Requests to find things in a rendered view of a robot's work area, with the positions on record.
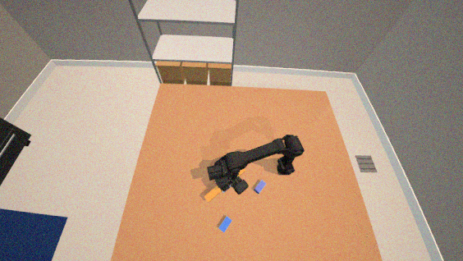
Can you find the orange bar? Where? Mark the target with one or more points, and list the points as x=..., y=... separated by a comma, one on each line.
x=215, y=191

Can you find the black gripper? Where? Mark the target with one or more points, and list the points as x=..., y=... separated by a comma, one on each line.
x=238, y=184

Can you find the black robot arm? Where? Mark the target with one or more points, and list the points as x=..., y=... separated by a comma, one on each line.
x=233, y=162

